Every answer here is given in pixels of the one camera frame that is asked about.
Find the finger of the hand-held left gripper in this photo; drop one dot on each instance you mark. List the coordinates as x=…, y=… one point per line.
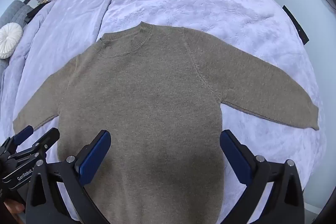
x=24, y=134
x=48, y=138

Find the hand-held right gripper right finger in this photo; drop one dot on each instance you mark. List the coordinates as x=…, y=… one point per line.
x=235, y=158

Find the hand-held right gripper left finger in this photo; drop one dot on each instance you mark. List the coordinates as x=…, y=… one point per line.
x=95, y=158

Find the olive knit sweater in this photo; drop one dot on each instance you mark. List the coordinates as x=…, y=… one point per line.
x=157, y=95

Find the person's left hand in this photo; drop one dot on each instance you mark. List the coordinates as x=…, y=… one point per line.
x=13, y=207

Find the white round pleated cushion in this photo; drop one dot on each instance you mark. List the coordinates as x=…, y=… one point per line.
x=9, y=39

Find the small black object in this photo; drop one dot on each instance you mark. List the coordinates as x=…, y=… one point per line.
x=32, y=13

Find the grey quilted sofa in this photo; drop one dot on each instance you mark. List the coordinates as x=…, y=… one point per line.
x=15, y=11

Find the black flat bar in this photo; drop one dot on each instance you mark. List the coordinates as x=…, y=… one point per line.
x=295, y=24

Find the lavender plush blanket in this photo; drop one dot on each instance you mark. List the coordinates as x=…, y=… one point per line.
x=183, y=3

